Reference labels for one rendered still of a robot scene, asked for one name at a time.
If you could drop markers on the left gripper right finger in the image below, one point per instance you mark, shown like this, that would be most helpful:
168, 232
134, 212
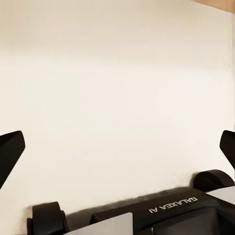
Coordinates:
227, 146

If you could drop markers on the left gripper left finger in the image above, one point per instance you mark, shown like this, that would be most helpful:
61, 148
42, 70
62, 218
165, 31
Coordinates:
12, 146

